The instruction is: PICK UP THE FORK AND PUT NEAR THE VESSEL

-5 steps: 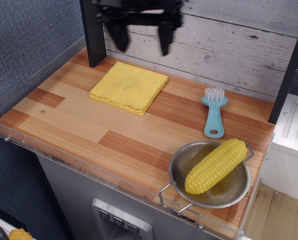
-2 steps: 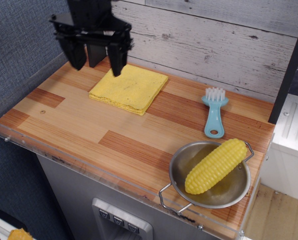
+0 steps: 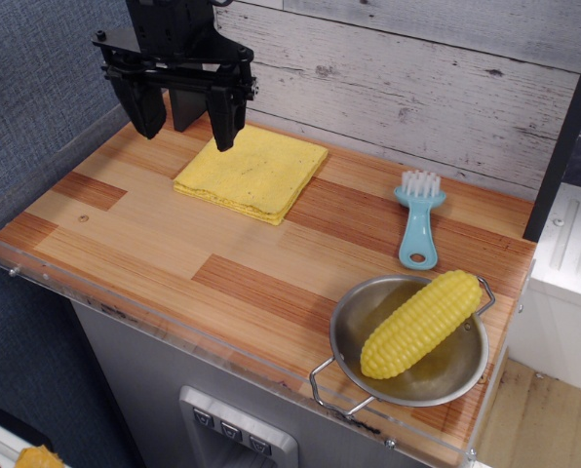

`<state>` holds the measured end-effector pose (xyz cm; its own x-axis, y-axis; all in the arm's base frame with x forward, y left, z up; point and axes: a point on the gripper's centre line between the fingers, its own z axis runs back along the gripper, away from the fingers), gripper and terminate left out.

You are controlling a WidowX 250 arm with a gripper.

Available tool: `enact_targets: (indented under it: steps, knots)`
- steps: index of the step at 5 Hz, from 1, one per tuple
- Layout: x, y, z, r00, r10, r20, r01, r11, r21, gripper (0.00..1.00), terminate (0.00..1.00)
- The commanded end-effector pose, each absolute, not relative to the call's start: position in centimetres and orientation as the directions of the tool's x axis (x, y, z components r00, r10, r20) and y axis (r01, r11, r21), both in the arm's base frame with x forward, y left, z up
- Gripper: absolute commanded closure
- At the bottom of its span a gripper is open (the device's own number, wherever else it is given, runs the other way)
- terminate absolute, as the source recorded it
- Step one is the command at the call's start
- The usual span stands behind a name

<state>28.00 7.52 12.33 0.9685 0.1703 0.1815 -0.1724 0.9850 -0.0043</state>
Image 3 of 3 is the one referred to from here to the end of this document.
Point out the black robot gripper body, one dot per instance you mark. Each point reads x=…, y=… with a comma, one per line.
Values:
x=174, y=45

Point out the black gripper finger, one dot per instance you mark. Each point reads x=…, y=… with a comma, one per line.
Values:
x=227, y=111
x=143, y=104

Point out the light blue dish brush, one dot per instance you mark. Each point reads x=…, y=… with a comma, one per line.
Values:
x=420, y=192

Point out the yellow folded cloth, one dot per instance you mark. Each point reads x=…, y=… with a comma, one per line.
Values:
x=260, y=176

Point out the clear acrylic table guard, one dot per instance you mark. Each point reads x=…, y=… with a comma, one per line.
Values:
x=112, y=233

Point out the yellow plastic corn cob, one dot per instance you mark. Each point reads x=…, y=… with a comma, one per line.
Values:
x=421, y=324

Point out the grey cabinet with dispenser panel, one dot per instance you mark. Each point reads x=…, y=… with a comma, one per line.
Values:
x=189, y=408

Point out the yellow object bottom left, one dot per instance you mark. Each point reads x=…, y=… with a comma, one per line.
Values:
x=38, y=457

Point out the white appliance with ridged top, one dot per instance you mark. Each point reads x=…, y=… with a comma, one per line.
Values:
x=545, y=333

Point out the black vertical post left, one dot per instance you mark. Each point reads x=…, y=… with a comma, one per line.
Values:
x=187, y=108

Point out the black vertical post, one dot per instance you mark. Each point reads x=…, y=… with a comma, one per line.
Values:
x=552, y=179
x=187, y=108

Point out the black vertical post right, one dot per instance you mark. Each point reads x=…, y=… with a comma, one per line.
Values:
x=552, y=179

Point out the steel bowl with wire handles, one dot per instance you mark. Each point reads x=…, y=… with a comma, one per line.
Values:
x=443, y=375

